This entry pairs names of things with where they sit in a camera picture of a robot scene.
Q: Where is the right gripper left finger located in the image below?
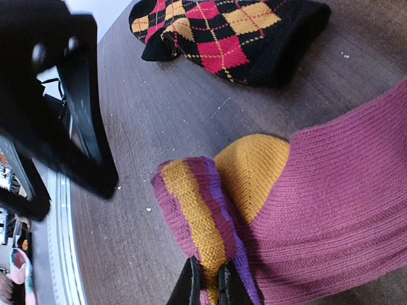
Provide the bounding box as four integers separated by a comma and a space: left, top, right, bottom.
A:
167, 256, 201, 305

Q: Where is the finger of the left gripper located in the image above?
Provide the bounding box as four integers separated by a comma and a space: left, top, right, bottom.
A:
1, 137, 50, 222

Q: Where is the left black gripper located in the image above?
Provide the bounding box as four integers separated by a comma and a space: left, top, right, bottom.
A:
1, 1, 118, 200

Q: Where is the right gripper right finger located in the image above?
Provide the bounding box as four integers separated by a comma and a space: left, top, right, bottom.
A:
217, 260, 253, 305

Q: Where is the maroon purple striped sock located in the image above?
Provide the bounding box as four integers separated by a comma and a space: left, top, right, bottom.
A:
151, 82, 406, 304

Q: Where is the black red orange argyle sock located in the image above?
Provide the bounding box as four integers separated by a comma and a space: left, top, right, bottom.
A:
128, 0, 331, 88

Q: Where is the person in striped shirt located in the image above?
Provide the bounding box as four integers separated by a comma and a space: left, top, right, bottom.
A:
1, 248, 37, 304

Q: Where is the front aluminium rail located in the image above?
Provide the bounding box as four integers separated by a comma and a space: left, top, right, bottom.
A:
32, 161, 87, 304

